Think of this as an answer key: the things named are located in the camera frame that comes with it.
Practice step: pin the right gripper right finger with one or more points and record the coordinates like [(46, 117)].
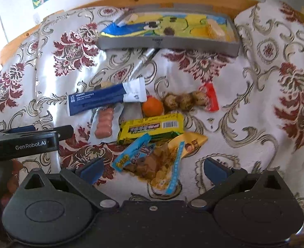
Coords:
[(225, 181)]

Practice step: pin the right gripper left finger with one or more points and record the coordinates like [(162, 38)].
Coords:
[(80, 182)]

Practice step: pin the pink sausage pack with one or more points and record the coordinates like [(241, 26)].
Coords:
[(105, 126)]

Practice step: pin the blue yellow candy wrapper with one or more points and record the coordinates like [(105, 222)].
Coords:
[(138, 149)]

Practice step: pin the yellow green snack bar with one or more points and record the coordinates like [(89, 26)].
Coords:
[(160, 128)]

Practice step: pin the quail egg red packet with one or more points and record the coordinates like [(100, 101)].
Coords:
[(204, 98)]

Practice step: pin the orange tangerine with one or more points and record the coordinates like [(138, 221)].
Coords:
[(152, 107)]

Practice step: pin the blue white snack packet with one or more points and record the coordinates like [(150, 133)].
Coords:
[(133, 91)]

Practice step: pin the person's left hand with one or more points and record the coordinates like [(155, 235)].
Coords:
[(9, 172)]

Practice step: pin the floral white red bedspread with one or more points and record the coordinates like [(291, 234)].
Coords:
[(260, 123)]

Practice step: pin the small brown snack piece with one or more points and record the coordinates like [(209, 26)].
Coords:
[(103, 85)]

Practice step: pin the silver foil stick packet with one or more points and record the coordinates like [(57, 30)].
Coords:
[(147, 67)]

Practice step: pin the pale yellow snack in tray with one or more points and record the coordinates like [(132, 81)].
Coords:
[(215, 32)]

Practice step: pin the grey metal tray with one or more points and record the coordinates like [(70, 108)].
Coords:
[(182, 27)]

